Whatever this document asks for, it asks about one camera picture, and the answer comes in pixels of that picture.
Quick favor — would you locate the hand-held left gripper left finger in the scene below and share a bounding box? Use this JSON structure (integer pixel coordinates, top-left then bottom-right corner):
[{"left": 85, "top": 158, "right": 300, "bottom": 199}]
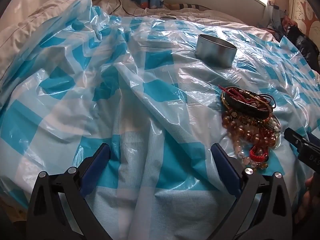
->
[{"left": 26, "top": 143, "right": 112, "bottom": 240}]

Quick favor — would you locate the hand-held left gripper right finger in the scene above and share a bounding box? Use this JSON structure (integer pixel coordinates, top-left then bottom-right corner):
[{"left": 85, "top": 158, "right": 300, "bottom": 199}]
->
[{"left": 210, "top": 143, "right": 297, "bottom": 240}]

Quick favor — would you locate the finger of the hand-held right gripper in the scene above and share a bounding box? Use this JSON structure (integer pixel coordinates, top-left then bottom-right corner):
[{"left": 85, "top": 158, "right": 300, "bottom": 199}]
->
[
  {"left": 304, "top": 131, "right": 320, "bottom": 148},
  {"left": 284, "top": 127, "right": 304, "bottom": 153}
]

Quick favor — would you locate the white oval bead bracelet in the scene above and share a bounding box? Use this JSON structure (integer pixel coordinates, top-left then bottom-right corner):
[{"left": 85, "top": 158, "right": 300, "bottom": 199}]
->
[{"left": 267, "top": 117, "right": 280, "bottom": 133}]

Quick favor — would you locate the red woven bracelet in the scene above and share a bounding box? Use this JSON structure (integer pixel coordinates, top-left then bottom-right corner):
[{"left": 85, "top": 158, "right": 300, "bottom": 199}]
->
[{"left": 249, "top": 145, "right": 270, "bottom": 164}]

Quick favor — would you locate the amber bead bracelet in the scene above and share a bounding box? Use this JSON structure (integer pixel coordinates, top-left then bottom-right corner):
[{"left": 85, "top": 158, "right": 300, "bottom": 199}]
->
[{"left": 222, "top": 112, "right": 278, "bottom": 153}]

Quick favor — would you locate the pile of bracelets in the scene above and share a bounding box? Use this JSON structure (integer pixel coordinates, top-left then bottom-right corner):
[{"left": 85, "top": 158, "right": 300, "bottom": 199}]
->
[{"left": 217, "top": 84, "right": 282, "bottom": 173}]

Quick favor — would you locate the round metal tin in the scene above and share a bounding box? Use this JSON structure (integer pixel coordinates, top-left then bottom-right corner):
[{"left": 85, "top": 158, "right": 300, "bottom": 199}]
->
[{"left": 194, "top": 34, "right": 237, "bottom": 68}]

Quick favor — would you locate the person's right hand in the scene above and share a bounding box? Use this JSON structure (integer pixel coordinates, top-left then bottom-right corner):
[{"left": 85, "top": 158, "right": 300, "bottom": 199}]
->
[{"left": 295, "top": 176, "right": 320, "bottom": 225}]

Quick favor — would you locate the blue checked plastic sheet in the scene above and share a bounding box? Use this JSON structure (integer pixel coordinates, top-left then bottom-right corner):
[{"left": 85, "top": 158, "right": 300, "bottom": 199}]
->
[{"left": 0, "top": 0, "right": 320, "bottom": 240}]

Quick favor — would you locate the black plastic bag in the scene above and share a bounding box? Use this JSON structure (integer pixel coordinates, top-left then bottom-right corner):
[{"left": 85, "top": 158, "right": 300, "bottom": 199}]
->
[{"left": 281, "top": 15, "right": 320, "bottom": 70}]

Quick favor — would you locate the striped cloth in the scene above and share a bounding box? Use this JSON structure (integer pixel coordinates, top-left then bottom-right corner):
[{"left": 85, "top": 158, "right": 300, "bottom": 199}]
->
[{"left": 164, "top": 3, "right": 208, "bottom": 10}]

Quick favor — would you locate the brown tree wall decal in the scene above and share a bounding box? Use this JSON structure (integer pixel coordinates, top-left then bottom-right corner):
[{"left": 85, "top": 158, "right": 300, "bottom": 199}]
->
[{"left": 292, "top": 0, "right": 320, "bottom": 38}]

